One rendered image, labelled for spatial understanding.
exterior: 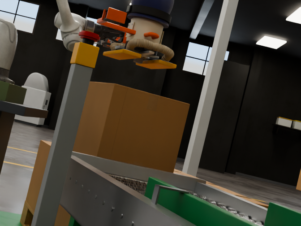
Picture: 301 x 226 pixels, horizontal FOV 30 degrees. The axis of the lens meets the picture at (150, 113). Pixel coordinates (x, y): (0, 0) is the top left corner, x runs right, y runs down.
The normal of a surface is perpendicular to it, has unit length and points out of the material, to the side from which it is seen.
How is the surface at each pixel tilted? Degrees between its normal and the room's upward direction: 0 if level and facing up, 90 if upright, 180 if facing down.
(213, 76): 90
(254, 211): 90
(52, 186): 90
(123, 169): 90
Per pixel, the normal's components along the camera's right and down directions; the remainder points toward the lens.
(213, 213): -0.90, -0.23
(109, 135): 0.41, 0.07
